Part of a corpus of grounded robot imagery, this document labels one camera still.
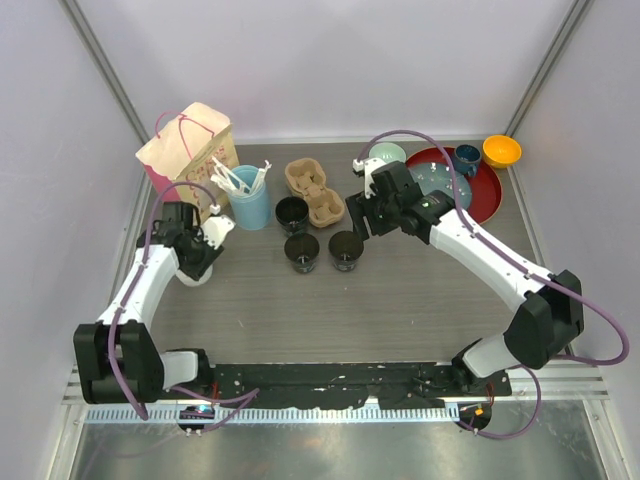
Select black paper coffee cup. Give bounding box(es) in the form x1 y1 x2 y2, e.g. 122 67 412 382
328 231 364 272

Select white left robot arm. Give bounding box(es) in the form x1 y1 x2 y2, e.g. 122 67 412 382
73 202 235 406

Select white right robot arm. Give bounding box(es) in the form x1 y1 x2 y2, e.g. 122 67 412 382
346 158 584 395

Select dark blue ceramic plate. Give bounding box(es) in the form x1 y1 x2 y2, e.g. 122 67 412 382
409 162 473 210

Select mint green ceramic bowl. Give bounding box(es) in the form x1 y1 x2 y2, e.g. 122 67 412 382
368 142 407 163

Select light blue straw cup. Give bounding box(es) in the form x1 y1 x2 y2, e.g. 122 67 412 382
228 165 271 231

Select dark blue ceramic mug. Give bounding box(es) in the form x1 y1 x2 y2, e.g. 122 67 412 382
452 144 482 178

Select pink kraft paper bag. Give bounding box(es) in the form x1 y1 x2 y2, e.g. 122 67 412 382
136 102 239 219

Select red round tray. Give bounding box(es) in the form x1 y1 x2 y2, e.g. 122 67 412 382
406 147 503 223

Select brown cardboard cup carrier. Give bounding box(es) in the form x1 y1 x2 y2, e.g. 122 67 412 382
285 158 345 228

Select orange bowl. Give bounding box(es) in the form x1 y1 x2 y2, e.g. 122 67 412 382
482 135 522 169

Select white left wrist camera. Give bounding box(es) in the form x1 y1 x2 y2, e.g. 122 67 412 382
201 205 236 250

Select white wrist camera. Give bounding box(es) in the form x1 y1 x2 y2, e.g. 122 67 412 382
352 158 387 199
201 205 236 250

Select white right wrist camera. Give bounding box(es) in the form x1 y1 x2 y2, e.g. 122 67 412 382
352 158 387 199

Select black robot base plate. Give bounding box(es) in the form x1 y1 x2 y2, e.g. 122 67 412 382
152 362 514 409

